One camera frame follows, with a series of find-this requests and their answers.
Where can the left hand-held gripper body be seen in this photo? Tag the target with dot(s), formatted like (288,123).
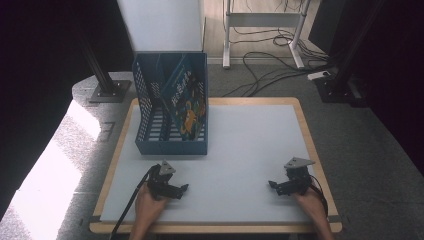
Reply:
(160,181)

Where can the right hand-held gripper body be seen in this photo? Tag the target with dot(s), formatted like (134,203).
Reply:
(296,180)

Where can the blue plastic file rack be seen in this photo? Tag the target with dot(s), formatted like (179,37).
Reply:
(156,133)

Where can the colourful picture book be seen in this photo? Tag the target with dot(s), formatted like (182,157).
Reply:
(186,100)

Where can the person's right hand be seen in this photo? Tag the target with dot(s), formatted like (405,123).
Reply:
(311,203)

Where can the person's left hand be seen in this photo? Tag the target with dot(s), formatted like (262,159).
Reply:
(148,206)

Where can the white power strip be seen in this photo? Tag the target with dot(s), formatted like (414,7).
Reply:
(318,75)

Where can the black stand with dark base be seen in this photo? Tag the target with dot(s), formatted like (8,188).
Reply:
(343,73)

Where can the dark curtain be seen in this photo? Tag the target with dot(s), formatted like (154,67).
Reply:
(40,60)
(400,66)

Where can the white upright panel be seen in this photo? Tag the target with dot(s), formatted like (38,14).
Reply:
(160,25)

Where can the black stand with base plate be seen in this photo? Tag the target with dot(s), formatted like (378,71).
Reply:
(106,83)

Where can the white metal desk frame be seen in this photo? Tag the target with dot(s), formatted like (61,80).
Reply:
(263,20)

